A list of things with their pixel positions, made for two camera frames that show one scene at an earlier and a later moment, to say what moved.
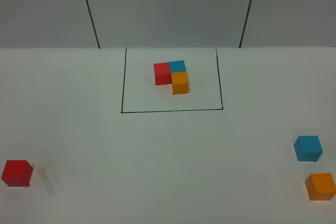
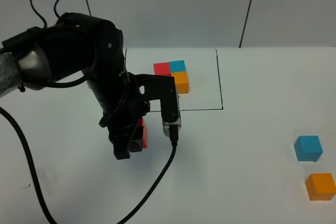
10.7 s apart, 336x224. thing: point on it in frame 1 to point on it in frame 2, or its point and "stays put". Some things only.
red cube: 17,173 to 141,123
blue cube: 308,148 stays put
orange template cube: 179,83 stays put
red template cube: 162,73 stays put
